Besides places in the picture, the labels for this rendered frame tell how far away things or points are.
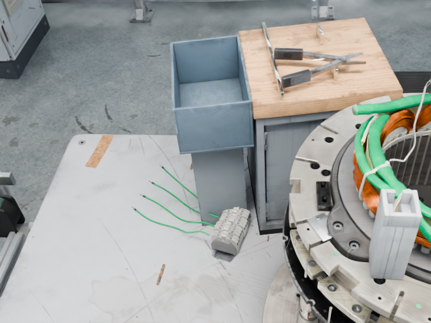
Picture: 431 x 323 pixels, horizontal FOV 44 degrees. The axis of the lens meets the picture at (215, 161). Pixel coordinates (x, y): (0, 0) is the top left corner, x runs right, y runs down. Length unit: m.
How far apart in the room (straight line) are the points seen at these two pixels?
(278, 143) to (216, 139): 0.09
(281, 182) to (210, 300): 0.22
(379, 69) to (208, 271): 0.41
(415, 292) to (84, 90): 2.29
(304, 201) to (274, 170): 0.27
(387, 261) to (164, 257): 0.50
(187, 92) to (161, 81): 1.73
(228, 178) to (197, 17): 2.27
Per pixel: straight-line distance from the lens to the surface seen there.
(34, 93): 2.74
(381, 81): 0.77
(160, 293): 0.87
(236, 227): 0.88
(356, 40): 0.84
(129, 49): 2.88
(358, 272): 0.51
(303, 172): 0.58
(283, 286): 0.84
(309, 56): 0.76
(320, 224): 0.54
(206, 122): 0.74
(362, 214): 0.54
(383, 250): 0.47
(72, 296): 0.91
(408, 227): 0.45
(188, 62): 0.87
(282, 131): 0.76
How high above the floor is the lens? 1.52
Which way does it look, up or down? 45 degrees down
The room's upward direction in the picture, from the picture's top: 6 degrees counter-clockwise
